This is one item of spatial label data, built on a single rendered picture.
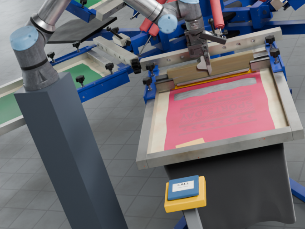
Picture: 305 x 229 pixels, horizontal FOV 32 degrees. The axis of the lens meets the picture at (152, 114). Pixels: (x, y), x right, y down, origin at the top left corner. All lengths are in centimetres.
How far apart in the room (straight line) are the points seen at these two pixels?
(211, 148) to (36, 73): 80
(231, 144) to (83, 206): 89
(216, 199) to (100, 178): 62
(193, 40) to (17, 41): 73
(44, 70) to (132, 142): 200
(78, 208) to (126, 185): 118
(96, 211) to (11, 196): 169
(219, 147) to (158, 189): 168
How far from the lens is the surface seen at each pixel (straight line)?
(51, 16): 228
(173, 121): 214
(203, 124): 207
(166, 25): 209
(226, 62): 234
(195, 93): 232
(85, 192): 240
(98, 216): 247
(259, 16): 293
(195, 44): 229
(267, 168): 202
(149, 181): 359
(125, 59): 272
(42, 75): 221
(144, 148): 195
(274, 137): 184
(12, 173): 436
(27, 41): 218
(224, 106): 216
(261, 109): 208
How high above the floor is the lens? 194
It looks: 26 degrees down
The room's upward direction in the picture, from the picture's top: 17 degrees counter-clockwise
